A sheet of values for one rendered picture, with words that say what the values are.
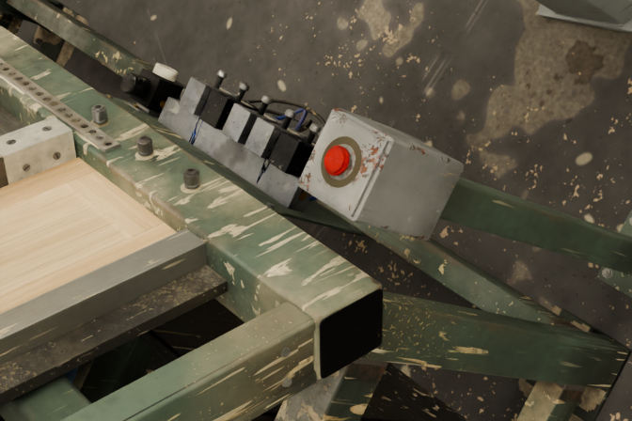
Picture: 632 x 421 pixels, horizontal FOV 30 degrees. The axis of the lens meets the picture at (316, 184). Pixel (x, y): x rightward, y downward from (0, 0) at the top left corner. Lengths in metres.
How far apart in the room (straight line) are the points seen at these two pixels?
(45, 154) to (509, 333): 0.80
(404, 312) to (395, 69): 1.13
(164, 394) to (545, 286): 1.13
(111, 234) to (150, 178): 0.12
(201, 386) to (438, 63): 1.36
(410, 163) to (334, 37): 1.36
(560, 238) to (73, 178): 0.79
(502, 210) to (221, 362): 0.53
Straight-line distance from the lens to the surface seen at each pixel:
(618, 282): 2.33
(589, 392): 2.33
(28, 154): 1.94
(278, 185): 1.86
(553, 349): 2.07
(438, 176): 1.59
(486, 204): 1.76
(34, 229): 1.84
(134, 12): 3.45
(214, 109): 1.96
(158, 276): 1.69
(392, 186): 1.53
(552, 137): 2.46
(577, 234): 2.00
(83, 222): 1.84
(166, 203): 1.79
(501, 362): 1.96
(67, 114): 2.05
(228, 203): 1.78
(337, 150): 1.52
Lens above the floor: 2.09
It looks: 48 degrees down
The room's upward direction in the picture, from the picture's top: 74 degrees counter-clockwise
